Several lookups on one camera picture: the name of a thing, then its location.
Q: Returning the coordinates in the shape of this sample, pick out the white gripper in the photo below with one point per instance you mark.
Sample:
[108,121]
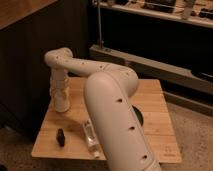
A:
[59,85]

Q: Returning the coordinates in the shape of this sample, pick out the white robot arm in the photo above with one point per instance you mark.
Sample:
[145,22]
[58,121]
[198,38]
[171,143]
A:
[107,91]

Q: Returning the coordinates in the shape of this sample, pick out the small dark bottle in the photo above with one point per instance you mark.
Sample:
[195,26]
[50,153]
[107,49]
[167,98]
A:
[60,137]

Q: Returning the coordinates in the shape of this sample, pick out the white tube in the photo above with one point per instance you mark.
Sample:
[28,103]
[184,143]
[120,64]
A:
[91,139]

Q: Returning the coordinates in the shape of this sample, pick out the wooden cabinet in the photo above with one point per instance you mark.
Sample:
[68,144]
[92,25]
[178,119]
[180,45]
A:
[24,76]

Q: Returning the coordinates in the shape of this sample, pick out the green bowl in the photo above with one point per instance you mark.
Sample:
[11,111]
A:
[139,115]

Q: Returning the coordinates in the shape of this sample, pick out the grey metal beam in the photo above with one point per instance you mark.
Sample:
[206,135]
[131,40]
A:
[181,87]

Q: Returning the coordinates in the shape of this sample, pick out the metal shelf rack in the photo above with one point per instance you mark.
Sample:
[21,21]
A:
[150,25]

